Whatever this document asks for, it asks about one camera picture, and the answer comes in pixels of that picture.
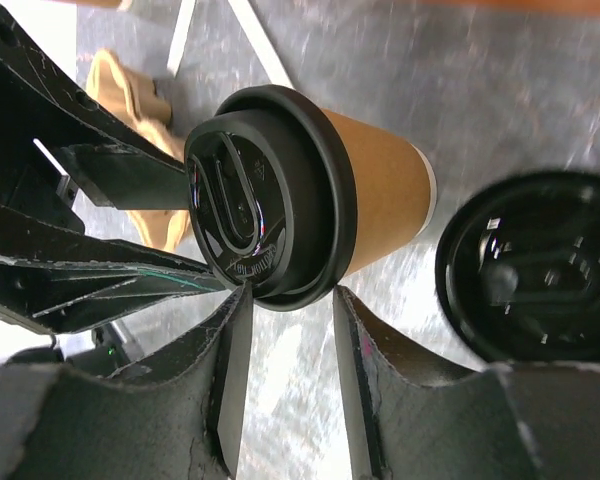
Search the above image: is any cardboard cup carrier tray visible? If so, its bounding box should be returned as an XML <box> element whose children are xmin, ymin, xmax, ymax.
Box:
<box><xmin>84</xmin><ymin>48</ymin><xmax>193</xmax><ymax>253</ymax></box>

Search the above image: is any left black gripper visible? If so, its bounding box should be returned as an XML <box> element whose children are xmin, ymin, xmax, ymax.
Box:
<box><xmin>0</xmin><ymin>5</ymin><xmax>188</xmax><ymax>235</ymax></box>

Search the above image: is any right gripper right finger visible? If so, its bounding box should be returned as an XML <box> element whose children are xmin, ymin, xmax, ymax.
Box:
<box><xmin>333</xmin><ymin>287</ymin><xmax>600</xmax><ymax>479</ymax></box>

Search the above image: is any black cup lid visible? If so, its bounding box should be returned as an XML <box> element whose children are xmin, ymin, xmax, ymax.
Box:
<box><xmin>184</xmin><ymin>85</ymin><xmax>358</xmax><ymax>312</ymax></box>
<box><xmin>435</xmin><ymin>171</ymin><xmax>600</xmax><ymax>362</ymax></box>

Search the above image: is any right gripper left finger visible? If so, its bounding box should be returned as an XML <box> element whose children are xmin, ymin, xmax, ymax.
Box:
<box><xmin>0</xmin><ymin>286</ymin><xmax>253</xmax><ymax>479</ymax></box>

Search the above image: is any orange compartment tray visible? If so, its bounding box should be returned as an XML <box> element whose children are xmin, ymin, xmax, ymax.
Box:
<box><xmin>446</xmin><ymin>0</ymin><xmax>600</xmax><ymax>15</ymax></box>

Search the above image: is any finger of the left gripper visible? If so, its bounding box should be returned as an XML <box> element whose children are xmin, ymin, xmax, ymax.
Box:
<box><xmin>0</xmin><ymin>204</ymin><xmax>224</xmax><ymax>334</ymax></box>

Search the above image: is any white straw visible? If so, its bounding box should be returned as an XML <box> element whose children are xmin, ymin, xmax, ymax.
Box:
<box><xmin>167</xmin><ymin>0</ymin><xmax>197</xmax><ymax>77</ymax></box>
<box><xmin>228</xmin><ymin>0</ymin><xmax>294</xmax><ymax>89</ymax></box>

